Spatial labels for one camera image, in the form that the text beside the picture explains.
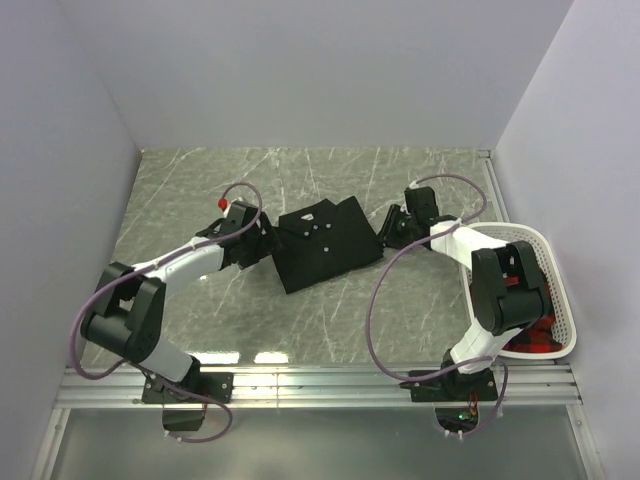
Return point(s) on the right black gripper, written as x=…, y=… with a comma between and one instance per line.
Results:
x=387, y=232

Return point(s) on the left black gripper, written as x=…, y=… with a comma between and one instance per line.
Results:
x=267, y=243

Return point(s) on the black long sleeve shirt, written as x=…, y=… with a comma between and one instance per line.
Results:
x=324, y=241

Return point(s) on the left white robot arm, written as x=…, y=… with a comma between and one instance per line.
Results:
x=125, y=314

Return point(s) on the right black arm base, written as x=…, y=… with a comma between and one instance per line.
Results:
x=454, y=387

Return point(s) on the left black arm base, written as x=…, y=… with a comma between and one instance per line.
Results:
x=215, y=385

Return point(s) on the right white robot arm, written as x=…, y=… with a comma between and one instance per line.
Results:
x=508, y=288

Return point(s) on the white plastic laundry basket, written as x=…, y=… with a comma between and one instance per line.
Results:
x=563, y=330

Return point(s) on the red black plaid shirt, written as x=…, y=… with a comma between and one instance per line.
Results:
x=537, y=339

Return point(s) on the aluminium mounting rail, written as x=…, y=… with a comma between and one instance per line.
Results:
x=342, y=386

